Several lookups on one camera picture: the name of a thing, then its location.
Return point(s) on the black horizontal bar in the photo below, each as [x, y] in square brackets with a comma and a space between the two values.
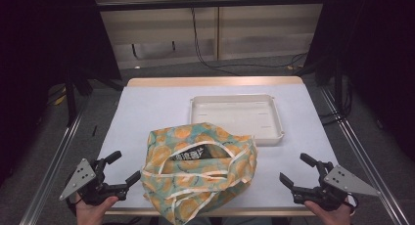
[212, 3]

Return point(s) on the yellow floor object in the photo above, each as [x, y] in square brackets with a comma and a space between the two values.
[60, 100]

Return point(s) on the light wooden table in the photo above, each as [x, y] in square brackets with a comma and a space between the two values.
[215, 80]

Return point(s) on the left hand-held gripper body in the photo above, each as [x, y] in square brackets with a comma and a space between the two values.
[78, 179]

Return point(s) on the person's left hand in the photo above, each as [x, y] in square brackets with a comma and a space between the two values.
[93, 213]

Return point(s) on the black curtain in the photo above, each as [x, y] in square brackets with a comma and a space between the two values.
[39, 39]
[375, 39]

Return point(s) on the person's grey trousers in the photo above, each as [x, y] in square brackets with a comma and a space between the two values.
[235, 221]

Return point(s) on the white table cover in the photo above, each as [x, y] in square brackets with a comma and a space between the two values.
[153, 114]

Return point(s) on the black metal stand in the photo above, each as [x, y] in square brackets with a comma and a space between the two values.
[71, 104]

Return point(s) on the person's right hand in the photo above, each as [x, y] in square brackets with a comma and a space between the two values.
[332, 216]

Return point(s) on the white plastic tray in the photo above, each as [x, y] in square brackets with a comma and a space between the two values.
[235, 115]

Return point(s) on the small black floor object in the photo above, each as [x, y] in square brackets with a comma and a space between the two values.
[94, 130]

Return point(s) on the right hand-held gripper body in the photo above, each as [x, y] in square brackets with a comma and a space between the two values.
[342, 181]

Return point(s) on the aluminium floor rail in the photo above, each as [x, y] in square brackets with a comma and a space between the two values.
[49, 176]
[359, 153]

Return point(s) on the orange-print fabric bag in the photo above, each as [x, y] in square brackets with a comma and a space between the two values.
[182, 133]

